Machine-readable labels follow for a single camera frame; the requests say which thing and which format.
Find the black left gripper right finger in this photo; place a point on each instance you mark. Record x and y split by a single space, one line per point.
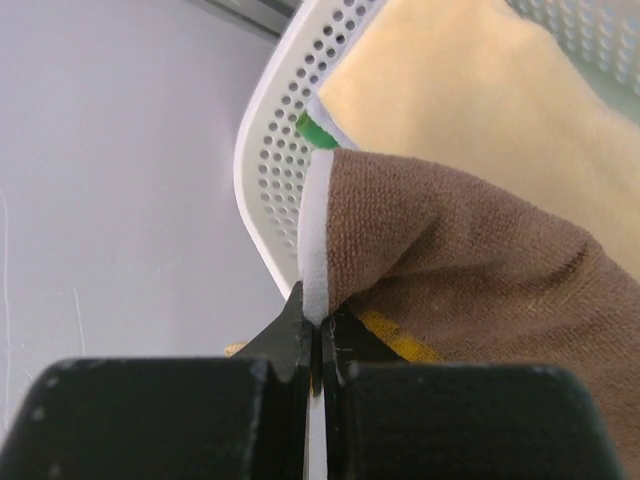
390 419

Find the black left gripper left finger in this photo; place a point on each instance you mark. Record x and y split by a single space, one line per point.
242 417

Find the brown patterned cloth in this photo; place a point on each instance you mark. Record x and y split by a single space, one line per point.
444 267

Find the green microfiber towel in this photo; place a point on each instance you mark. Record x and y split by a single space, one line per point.
314 134

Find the yellow cloth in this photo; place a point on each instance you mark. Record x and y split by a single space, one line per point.
472 85

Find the light blue cloth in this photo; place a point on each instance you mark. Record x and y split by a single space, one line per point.
318 112

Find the white perforated plastic basket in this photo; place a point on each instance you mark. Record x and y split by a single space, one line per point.
271 157

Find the left aluminium frame post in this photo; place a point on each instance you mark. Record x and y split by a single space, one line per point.
270 17

